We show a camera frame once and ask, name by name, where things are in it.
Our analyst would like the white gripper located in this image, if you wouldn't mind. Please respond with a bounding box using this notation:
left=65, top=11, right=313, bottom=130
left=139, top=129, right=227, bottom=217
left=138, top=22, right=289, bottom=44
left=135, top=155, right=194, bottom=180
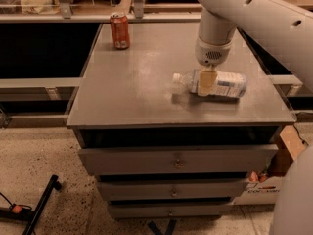
left=195, top=38, right=232, bottom=97

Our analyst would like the clear bottle with blue label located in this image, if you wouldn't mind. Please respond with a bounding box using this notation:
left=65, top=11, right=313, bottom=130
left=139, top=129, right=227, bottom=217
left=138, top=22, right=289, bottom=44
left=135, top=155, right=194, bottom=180
left=172, top=70, right=247, bottom=99

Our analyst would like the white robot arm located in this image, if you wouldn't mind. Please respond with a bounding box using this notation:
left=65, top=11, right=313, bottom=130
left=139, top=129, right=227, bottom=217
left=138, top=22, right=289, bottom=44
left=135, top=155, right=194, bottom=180
left=196, top=0, right=313, bottom=235

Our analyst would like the top grey drawer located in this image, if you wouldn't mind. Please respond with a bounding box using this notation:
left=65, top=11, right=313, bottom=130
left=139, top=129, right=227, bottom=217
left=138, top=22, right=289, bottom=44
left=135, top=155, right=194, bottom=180
left=78, top=144, right=278, bottom=175

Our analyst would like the grey drawer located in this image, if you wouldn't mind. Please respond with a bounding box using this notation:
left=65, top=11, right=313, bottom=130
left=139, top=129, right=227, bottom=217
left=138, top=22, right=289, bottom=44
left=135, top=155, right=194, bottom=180
left=78, top=144, right=278, bottom=175
left=97, top=179, right=247, bottom=201
left=108, top=202, right=233, bottom=219

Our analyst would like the grey drawer cabinet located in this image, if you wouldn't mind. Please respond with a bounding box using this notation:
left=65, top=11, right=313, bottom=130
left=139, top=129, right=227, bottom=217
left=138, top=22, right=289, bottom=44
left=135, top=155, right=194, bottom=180
left=67, top=23, right=294, bottom=205

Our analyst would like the orange soda can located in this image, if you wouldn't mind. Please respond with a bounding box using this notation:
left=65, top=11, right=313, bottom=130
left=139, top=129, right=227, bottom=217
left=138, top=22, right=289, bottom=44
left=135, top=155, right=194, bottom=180
left=110, top=13, right=130, bottom=50

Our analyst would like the white cardboard box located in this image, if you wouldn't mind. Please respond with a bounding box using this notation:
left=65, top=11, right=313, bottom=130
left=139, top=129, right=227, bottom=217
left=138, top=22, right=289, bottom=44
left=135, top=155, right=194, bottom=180
left=235, top=125, right=307, bottom=205

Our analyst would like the bottom grey drawer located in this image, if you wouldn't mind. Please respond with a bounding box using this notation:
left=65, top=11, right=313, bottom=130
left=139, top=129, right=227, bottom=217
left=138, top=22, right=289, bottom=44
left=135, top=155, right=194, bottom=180
left=108, top=202, right=233, bottom=219

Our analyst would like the middle grey drawer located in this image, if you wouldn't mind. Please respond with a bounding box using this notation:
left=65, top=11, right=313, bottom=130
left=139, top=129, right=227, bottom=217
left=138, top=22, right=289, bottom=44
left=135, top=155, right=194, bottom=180
left=97, top=179, right=247, bottom=201

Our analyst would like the black metal bar on floor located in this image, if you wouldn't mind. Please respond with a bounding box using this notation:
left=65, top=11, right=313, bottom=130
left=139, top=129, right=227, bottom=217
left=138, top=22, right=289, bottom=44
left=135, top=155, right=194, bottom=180
left=22, top=175, right=62, bottom=235

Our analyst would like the grey metal shelf rail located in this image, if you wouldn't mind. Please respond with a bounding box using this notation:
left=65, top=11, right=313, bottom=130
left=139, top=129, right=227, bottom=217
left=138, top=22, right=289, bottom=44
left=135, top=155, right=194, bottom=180
left=0, top=13, right=201, bottom=24

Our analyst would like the black cable with orange clip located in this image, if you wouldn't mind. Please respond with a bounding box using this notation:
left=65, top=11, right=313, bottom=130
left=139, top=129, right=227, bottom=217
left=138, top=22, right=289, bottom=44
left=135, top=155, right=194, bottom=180
left=0, top=191, right=34, bottom=221

